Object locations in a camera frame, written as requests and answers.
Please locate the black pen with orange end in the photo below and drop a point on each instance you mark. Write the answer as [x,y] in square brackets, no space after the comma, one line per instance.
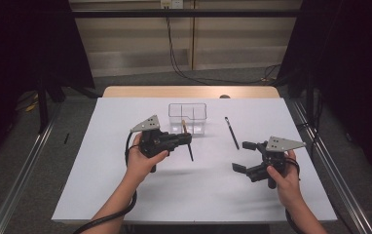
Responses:
[184,126]

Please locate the white table sheet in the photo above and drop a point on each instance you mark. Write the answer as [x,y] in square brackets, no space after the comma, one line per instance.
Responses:
[190,195]

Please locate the wooden table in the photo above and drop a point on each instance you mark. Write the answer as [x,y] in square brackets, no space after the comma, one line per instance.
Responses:
[174,92]

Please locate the aluminium floor rail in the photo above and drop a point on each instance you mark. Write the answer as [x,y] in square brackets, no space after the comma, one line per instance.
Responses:
[20,185]
[348,201]

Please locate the white wall socket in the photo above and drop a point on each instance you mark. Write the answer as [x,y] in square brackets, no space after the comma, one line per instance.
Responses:
[171,4]

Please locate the black curtain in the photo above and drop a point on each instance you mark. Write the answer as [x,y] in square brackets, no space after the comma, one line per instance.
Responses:
[353,48]
[12,48]

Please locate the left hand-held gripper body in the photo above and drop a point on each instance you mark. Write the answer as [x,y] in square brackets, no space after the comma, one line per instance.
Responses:
[153,141]

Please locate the person's left hand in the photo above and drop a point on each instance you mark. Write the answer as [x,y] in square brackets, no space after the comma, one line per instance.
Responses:
[138,165]

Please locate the dark round table grommet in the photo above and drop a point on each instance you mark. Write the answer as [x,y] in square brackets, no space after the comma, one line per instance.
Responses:
[224,96]

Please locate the person's right hand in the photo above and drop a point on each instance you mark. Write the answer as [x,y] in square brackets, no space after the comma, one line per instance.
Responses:
[288,185]

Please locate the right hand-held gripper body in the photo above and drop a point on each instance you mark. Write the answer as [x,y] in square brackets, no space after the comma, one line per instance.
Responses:
[273,156]

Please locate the clear plastic organizer box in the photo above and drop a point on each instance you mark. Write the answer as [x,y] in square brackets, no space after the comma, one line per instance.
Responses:
[197,126]

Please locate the small black floor object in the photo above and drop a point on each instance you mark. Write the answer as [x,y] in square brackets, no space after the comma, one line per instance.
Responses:
[66,138]

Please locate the black horizontal bar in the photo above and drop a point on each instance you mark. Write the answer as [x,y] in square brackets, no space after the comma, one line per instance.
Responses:
[206,13]

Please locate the black stand post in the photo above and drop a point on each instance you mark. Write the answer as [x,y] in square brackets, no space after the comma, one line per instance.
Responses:
[43,107]
[310,104]

